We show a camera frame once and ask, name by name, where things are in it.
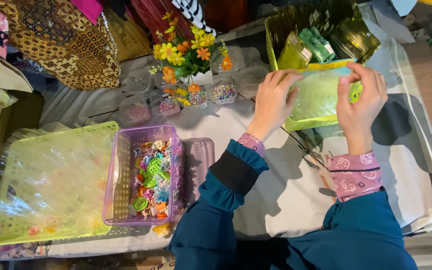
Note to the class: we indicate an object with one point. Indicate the clear cup of pink beads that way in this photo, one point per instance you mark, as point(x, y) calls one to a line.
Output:
point(168, 105)

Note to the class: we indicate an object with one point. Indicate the purple basket lid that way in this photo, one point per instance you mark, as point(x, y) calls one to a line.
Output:
point(198, 165)

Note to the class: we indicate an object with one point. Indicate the large green plastic basket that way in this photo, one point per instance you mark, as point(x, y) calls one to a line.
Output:
point(53, 183)

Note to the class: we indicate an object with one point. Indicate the yellow flower button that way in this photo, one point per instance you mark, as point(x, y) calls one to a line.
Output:
point(161, 229)

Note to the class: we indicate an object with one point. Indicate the black white striped cloth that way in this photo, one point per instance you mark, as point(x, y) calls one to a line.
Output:
point(194, 15)

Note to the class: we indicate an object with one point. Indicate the grey white table cloth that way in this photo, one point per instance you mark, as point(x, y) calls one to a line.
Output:
point(399, 150)

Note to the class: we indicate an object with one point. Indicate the green zip pouch packets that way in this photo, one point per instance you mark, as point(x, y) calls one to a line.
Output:
point(317, 43)

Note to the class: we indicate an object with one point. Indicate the artificial flower bouquet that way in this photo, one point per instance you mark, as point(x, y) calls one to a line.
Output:
point(186, 52)

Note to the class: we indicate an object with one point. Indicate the person's left hand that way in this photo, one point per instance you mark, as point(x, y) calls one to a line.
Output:
point(270, 108)

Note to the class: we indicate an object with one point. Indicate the clear cup of mixed beads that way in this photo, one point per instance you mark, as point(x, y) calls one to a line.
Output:
point(224, 92)

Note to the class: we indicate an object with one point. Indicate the person's right hand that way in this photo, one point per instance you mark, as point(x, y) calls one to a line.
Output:
point(358, 108)

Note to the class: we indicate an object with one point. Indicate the clear plastic bags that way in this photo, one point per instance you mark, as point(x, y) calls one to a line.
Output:
point(51, 176)

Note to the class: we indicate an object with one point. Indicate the empty clear plastic cup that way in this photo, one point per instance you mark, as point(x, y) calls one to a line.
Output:
point(251, 80)

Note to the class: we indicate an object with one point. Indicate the clear cup of pale beads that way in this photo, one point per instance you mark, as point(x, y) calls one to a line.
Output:
point(137, 112)

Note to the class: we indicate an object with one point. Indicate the clear zip bag yellow-blue edge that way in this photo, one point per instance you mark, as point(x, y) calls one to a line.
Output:
point(319, 93)

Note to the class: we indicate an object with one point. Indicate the purple plastic basket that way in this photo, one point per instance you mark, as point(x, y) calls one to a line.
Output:
point(143, 176)

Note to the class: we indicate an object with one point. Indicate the brown batik cloth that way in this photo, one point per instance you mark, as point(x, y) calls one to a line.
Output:
point(62, 41)

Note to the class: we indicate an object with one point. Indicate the pile of colourful buttons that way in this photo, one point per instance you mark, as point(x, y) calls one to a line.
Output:
point(154, 180)

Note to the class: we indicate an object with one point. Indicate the clear cup of pastel beads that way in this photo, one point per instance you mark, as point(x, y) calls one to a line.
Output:
point(197, 98)

